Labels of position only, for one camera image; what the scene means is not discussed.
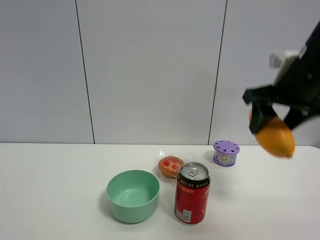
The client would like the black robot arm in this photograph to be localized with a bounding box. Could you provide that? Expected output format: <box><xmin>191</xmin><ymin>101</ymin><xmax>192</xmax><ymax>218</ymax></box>
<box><xmin>242</xmin><ymin>25</ymin><xmax>320</xmax><ymax>134</ymax></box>

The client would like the green bowl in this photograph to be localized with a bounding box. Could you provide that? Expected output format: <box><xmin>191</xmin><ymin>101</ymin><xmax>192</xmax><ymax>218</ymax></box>
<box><xmin>106</xmin><ymin>170</ymin><xmax>160</xmax><ymax>224</ymax></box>

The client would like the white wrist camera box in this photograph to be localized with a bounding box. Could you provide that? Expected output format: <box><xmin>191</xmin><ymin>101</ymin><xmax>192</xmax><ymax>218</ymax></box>
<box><xmin>269</xmin><ymin>50</ymin><xmax>299</xmax><ymax>78</ymax></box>

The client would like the wrapped pastry with red topping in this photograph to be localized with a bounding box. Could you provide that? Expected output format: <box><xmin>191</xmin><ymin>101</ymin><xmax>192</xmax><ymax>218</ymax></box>
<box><xmin>152</xmin><ymin>151</ymin><xmax>193</xmax><ymax>183</ymax></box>

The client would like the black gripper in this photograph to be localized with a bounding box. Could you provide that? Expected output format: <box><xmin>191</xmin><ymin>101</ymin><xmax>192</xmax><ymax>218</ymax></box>
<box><xmin>242</xmin><ymin>56</ymin><xmax>320</xmax><ymax>135</ymax></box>

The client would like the red drink can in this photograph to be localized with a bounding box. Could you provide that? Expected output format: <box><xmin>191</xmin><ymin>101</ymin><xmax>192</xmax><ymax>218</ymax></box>
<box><xmin>174</xmin><ymin>162</ymin><xmax>211</xmax><ymax>225</ymax></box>

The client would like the purple air freshener jar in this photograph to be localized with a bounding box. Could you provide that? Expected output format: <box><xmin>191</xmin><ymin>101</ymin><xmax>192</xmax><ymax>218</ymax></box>
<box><xmin>213</xmin><ymin>140</ymin><xmax>240</xmax><ymax>167</ymax></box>

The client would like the orange fruit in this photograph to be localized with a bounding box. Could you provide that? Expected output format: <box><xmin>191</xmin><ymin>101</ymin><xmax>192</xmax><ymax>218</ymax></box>
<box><xmin>253</xmin><ymin>116</ymin><xmax>296</xmax><ymax>158</ymax></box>

